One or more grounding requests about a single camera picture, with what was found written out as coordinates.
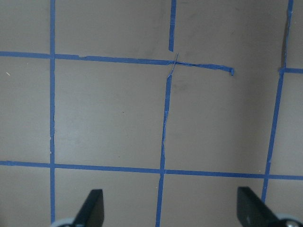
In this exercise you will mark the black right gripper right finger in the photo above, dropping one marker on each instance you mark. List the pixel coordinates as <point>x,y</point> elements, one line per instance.
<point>251,211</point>

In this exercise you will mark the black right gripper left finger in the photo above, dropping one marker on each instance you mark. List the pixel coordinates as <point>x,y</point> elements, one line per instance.
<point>92,211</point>

